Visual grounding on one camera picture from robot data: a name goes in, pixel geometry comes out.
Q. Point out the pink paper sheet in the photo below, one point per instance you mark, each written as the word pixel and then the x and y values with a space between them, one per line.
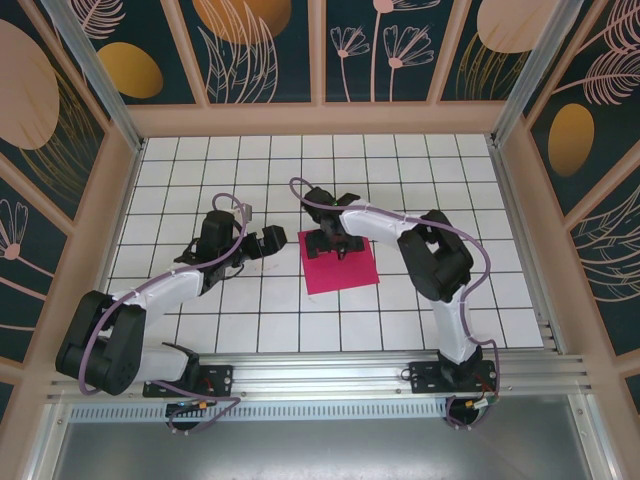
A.
pixel 340 272

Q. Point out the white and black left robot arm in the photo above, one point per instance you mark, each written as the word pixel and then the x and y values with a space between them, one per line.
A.
pixel 165 292

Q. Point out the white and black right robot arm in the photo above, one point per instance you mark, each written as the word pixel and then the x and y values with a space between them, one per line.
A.
pixel 375 225

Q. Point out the grey metal shelf sheet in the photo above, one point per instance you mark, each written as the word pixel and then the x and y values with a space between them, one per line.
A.
pixel 325 450

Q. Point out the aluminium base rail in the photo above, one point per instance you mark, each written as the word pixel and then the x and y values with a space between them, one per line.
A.
pixel 325 375

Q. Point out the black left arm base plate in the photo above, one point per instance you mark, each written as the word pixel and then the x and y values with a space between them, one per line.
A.
pixel 222 380

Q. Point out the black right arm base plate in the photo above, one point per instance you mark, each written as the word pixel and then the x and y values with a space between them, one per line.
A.
pixel 422 377

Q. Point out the aluminium corner post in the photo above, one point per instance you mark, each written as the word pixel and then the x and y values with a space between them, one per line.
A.
pixel 97 70
pixel 532 70

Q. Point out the aluminium side rail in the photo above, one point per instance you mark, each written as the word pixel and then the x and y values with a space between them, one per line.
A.
pixel 550 335

